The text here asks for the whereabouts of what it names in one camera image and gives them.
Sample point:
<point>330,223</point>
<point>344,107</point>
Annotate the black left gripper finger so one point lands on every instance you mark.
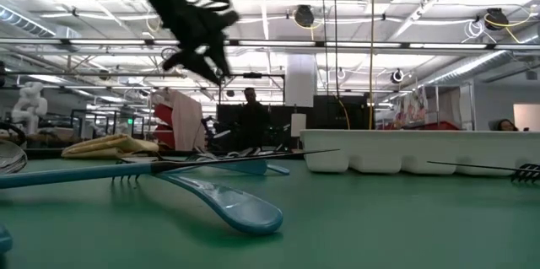
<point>194,60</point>
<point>220,54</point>

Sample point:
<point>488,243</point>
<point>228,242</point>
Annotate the long ceiling light bar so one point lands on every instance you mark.
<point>274,43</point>

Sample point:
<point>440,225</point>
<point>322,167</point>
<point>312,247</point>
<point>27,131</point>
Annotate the pink hanging cloth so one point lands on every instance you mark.
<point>185,121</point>

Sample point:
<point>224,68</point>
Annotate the person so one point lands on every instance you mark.
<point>252,121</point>
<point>505,125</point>

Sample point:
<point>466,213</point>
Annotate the white square pillar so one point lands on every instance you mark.
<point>300,79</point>

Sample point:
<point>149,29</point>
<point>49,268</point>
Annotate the small white box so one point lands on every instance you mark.
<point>298,125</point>

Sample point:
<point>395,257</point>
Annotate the yellow folded checked cloth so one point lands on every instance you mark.
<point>109,144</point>

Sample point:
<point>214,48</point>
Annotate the colourful hanging poster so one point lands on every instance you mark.
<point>411,109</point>

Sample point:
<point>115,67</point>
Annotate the white curtain booth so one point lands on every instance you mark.
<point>453,106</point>

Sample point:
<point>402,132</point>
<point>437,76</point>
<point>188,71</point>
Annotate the white robot figure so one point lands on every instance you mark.
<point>29,109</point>

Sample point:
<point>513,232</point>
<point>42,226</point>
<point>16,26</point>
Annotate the white cutlery tray organizer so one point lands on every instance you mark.
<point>401,146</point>

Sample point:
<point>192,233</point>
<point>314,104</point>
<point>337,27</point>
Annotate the white board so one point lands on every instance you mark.
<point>527,117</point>

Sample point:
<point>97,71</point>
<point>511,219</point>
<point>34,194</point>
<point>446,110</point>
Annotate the black gantry frame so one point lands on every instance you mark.
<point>252,75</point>

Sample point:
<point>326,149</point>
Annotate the silver ventilation duct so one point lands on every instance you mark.
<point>485,64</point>
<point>21,20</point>

